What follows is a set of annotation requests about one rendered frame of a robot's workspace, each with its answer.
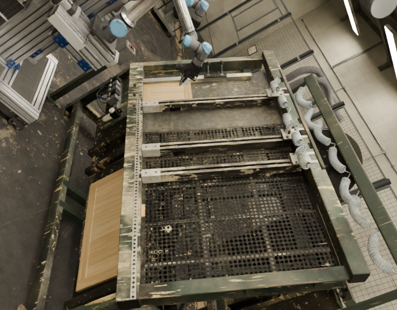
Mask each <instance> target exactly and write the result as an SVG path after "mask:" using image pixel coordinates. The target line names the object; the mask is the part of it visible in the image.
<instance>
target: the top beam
mask: <svg viewBox="0 0 397 310"><path fill-rule="evenodd" d="M262 57H263V63H262V64H263V65H264V68H265V71H266V73H267V76H268V79H269V81H270V82H271V81H274V80H276V78H277V77H278V78H277V79H280V78H282V76H281V74H280V72H279V70H280V69H281V68H280V66H279V64H278V61H277V59H276V56H275V54H274V52H273V51H272V50H266V51H262ZM278 86H279V87H280V88H286V86H285V83H284V82H282V81H281V82H280V83H279V84H278ZM285 97H286V100H287V102H288V106H289V107H290V108H291V110H290V112H289V114H290V115H291V119H292V120H297V121H298V119H297V118H299V116H298V114H297V111H296V109H295V107H294V104H293V102H292V99H291V97H290V96H285ZM279 106H280V105H279ZM290 108H288V107H285V108H281V107H280V109H281V113H282V114H285V113H288V111H289V109H290ZM297 125H298V126H293V127H292V129H295V128H297V127H299V128H304V127H303V125H302V124H300V123H299V122H298V124H297ZM308 143H310V141H309V139H308V138H303V143H302V144H307V145H309V144H308ZM310 166H311V167H314V168H316V169H313V168H309V169H304V172H305V174H306V177H307V179H308V182H309V185H310V187H311V189H312V193H313V195H314V197H315V200H316V203H317V205H318V208H319V210H320V213H321V216H322V218H323V221H324V223H325V226H326V229H327V231H328V234H329V236H330V238H331V242H332V244H333V246H334V249H335V251H336V254H337V257H338V259H339V262H340V265H341V266H343V265H344V266H345V267H346V269H347V272H348V275H349V276H350V280H347V282H348V283H349V284H351V283H358V282H365V281H366V280H367V279H368V277H369V276H370V273H371V272H370V270H369V267H368V265H367V263H366V260H365V259H364V256H363V254H362V251H361V249H360V247H359V245H358V242H357V240H356V238H355V235H354V233H353V231H352V229H351V227H350V224H349V222H348V220H347V217H346V215H345V213H344V210H343V208H342V206H341V204H340V202H339V199H338V197H337V195H336V192H335V190H334V188H333V186H332V183H331V181H330V179H329V177H328V174H327V172H326V170H322V169H321V167H320V164H319V163H314V164H311V165H310Z"/></svg>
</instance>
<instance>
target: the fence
mask: <svg viewBox="0 0 397 310"><path fill-rule="evenodd" d="M237 74H242V76H237ZM245 74H246V73H234V74H227V77H215V78H204V75H202V76H198V77H197V78H196V77H195V79H196V80H195V81H193V80H191V79H189V78H188V79H189V81H190V82H191V83H196V82H217V81H237V80H249V79H251V78H252V75H251V73H250V75H247V76H245ZM180 79H181V77H160V78H149V79H143V84H156V83H168V82H179V81H180Z"/></svg>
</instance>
